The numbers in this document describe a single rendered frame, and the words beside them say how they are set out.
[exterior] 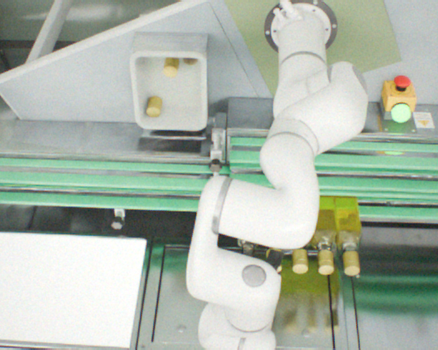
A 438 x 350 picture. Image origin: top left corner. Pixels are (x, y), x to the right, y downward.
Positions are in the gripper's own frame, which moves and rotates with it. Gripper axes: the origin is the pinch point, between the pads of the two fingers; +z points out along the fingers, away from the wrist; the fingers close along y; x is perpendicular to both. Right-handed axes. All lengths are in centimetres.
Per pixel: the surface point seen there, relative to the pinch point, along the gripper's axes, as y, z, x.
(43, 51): 16, 38, 77
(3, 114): -15, 41, 99
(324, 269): 0.3, 2.2, -11.0
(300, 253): 1.8, 3.6, -5.0
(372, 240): -15.9, 28.5, -20.1
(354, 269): 0.6, 4.0, -17.1
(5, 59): -15, 69, 116
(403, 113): 20.3, 36.8, -19.9
